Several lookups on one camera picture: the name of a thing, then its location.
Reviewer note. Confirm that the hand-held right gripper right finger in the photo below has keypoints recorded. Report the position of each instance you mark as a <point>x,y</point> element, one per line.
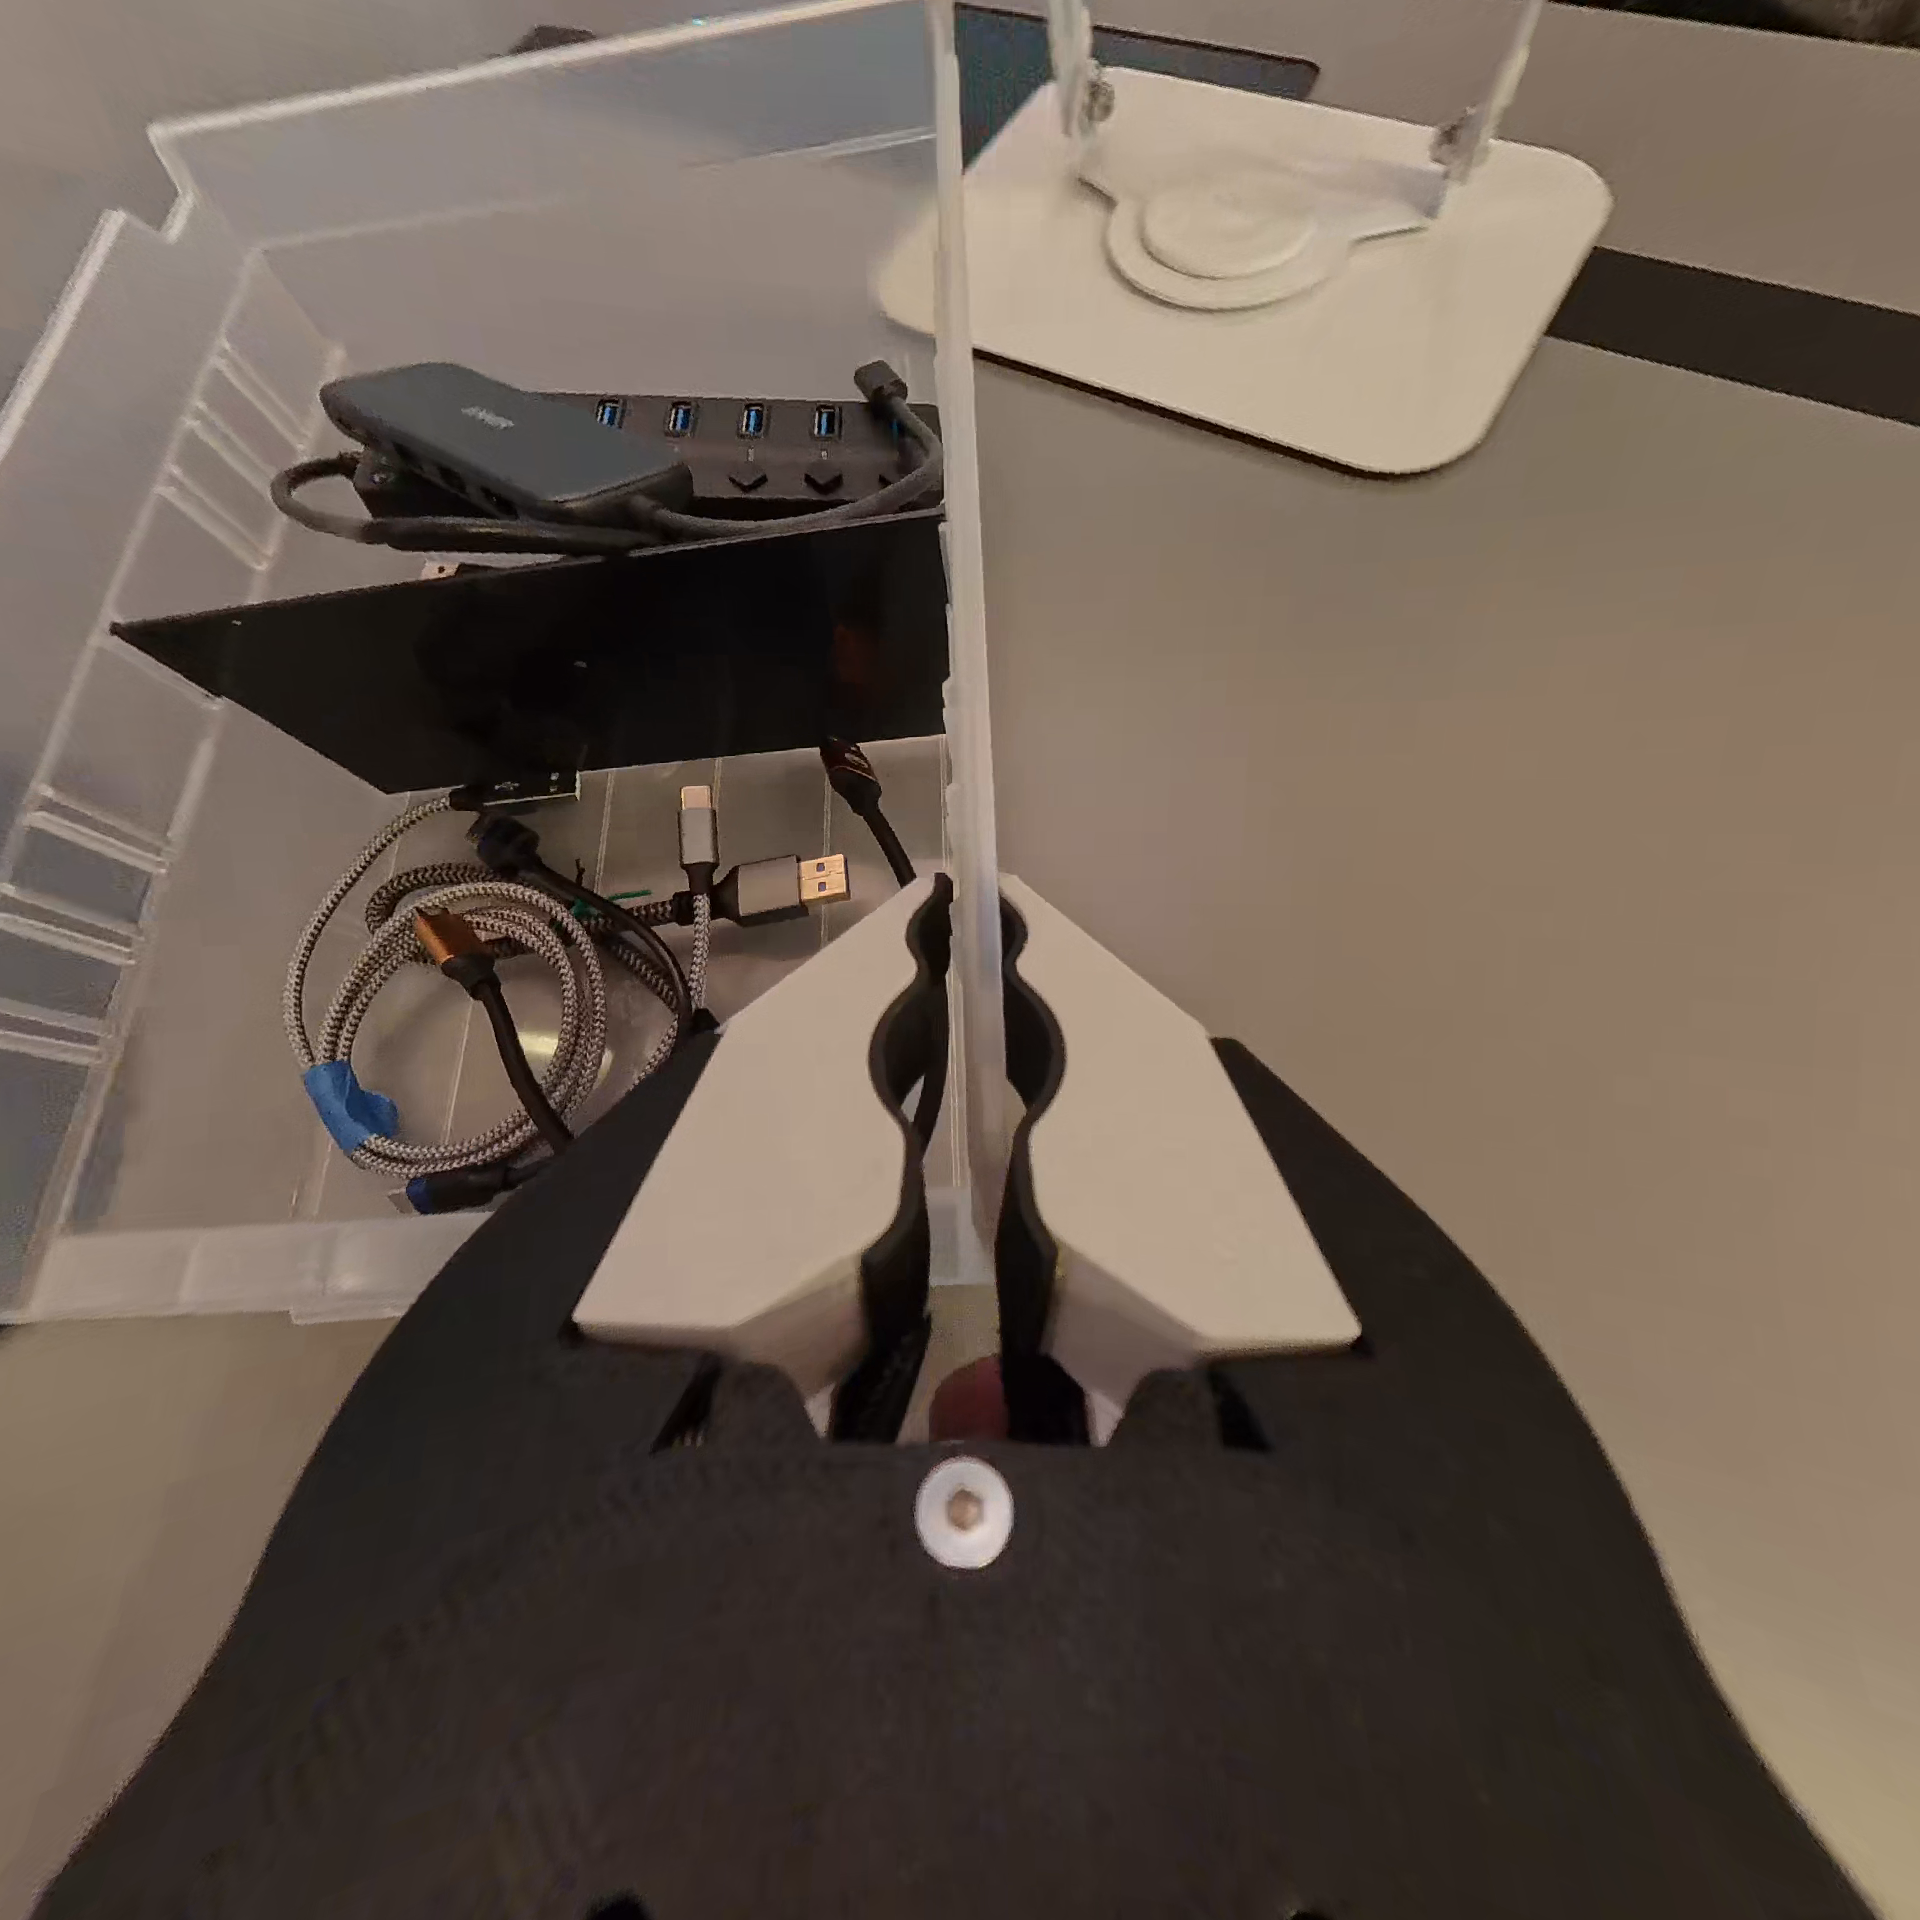
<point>1186,1200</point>

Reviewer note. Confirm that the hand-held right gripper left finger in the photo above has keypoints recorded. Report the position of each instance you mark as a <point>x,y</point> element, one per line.
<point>750,1184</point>

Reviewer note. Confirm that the clear plastic bin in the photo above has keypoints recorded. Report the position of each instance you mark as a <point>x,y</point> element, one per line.
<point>181,674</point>

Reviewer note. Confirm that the black divider plate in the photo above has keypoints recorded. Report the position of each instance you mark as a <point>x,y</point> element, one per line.
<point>600,661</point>

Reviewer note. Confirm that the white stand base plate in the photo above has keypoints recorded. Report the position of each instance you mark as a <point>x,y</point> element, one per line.
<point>1350,330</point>

